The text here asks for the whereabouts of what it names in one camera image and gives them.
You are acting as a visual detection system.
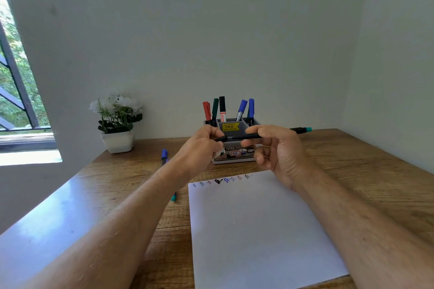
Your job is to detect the person's right hand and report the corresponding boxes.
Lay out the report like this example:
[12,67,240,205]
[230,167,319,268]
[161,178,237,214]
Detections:
[241,125,311,192]

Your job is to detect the person's left hand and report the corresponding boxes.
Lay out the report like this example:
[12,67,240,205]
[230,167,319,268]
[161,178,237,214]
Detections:
[168,125,225,183]

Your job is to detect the black pen with teal end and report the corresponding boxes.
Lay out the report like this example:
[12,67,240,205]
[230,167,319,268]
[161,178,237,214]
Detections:
[230,126,313,140]

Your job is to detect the person's right forearm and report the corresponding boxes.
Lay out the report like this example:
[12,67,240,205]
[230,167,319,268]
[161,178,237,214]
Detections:
[292,163,434,289]

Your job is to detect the person's left forearm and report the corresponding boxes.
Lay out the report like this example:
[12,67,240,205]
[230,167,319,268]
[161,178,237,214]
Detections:
[17,160,186,289]

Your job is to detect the grey desk organizer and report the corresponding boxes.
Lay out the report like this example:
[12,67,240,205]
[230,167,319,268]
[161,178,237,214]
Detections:
[204,117,262,165]

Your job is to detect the blue marker with black body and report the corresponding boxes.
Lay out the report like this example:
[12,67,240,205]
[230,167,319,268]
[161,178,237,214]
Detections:
[246,98,255,127]

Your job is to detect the blue marker with grey body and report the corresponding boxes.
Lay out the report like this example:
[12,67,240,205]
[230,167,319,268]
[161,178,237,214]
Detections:
[235,99,248,122]

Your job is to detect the white paper sheet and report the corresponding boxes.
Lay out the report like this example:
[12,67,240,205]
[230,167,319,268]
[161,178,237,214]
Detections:
[187,170,350,289]

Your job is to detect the white flower plant in pot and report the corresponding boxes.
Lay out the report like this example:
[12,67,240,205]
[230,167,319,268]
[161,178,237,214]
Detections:
[89,92,144,154]

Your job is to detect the grey window grille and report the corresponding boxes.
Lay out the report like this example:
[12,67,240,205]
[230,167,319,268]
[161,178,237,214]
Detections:
[0,0,52,132]

